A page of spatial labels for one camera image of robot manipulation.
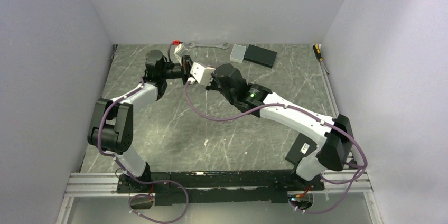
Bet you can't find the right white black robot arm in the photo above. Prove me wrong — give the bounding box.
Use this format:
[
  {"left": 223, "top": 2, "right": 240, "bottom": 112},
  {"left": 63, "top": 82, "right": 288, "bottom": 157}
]
[{"left": 204, "top": 63, "right": 353, "bottom": 190}]

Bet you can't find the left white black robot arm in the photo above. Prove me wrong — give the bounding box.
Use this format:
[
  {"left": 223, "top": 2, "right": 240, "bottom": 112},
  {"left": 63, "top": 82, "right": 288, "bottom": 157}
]
[{"left": 87, "top": 50, "right": 193, "bottom": 192}]

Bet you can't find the translucent white plastic box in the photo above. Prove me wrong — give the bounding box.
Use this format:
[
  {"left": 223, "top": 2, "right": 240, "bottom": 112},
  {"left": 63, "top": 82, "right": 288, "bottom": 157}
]
[{"left": 230, "top": 44, "right": 247, "bottom": 63}]

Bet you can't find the silver open-end wrench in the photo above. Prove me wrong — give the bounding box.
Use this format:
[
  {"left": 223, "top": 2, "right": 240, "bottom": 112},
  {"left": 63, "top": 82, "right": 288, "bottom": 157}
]
[{"left": 187, "top": 43, "right": 230, "bottom": 50}]

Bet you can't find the black flat rectangular box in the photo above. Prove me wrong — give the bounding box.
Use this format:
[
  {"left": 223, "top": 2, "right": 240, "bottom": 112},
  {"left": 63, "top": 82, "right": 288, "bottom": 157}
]
[{"left": 244, "top": 44, "right": 277, "bottom": 68}]

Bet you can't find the yellow black screwdriver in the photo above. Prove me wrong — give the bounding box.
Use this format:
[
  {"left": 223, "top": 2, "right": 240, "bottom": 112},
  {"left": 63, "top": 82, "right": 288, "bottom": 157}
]
[{"left": 313, "top": 44, "right": 330, "bottom": 75}]

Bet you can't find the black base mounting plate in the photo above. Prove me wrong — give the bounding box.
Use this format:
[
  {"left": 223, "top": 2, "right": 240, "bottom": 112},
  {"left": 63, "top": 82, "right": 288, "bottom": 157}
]
[{"left": 116, "top": 170, "right": 324, "bottom": 206}]

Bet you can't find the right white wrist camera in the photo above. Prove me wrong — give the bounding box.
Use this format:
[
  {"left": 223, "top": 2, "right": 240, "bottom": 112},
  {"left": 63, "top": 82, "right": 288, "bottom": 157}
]
[{"left": 187, "top": 62, "right": 215, "bottom": 86}]

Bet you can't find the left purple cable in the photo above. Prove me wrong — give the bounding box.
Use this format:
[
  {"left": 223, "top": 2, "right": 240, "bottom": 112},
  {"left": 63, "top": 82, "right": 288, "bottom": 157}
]
[{"left": 96, "top": 42, "right": 190, "bottom": 224}]

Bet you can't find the aluminium extrusion rail frame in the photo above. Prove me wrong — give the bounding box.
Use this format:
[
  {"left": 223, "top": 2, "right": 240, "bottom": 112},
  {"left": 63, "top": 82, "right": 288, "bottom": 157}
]
[{"left": 55, "top": 169, "right": 384, "bottom": 223}]

